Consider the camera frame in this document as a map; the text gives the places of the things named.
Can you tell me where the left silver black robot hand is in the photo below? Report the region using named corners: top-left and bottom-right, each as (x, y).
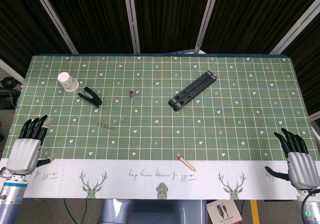
top-left (5, 114), bottom-right (57, 176)

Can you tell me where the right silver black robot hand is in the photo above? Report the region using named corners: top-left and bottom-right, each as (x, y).
top-left (264, 127), bottom-right (320, 192)

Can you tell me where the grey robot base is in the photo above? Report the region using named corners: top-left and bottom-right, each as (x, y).
top-left (99, 198), bottom-right (208, 224)

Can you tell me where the white paper cup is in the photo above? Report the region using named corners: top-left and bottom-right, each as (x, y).
top-left (57, 71), bottom-right (80, 93)

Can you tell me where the black stapler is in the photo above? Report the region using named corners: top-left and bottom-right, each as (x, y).
top-left (76, 86), bottom-right (103, 109)

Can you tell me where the small pencil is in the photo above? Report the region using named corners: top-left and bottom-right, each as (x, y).
top-left (176, 153), bottom-right (197, 172)

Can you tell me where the black folding stand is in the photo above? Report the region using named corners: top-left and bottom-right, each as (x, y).
top-left (167, 70), bottom-right (218, 111)

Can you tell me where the green checked tablecloth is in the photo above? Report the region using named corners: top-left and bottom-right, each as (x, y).
top-left (0, 53), bottom-right (320, 201)

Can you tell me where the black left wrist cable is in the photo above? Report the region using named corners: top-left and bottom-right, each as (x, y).
top-left (0, 167), bottom-right (12, 180)

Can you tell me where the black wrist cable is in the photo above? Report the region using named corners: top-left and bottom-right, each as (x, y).
top-left (0, 167), bottom-right (12, 180)
top-left (299, 190), bottom-right (320, 210)

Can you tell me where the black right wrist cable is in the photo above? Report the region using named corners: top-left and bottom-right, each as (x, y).
top-left (299, 190), bottom-right (320, 210)

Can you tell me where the black cable reel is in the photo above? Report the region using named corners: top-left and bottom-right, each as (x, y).
top-left (0, 76), bottom-right (20, 89)

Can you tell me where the blue floor cable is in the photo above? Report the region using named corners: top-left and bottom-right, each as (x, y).
top-left (63, 198), bottom-right (76, 224)
top-left (82, 198), bottom-right (89, 221)

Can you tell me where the white cable product box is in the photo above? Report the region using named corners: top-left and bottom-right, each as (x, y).
top-left (206, 199), bottom-right (244, 224)

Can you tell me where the white partition frame post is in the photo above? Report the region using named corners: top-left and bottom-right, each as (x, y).
top-left (268, 1), bottom-right (320, 55)
top-left (29, 0), bottom-right (79, 54)
top-left (193, 0), bottom-right (222, 54)
top-left (121, 0), bottom-right (141, 54)

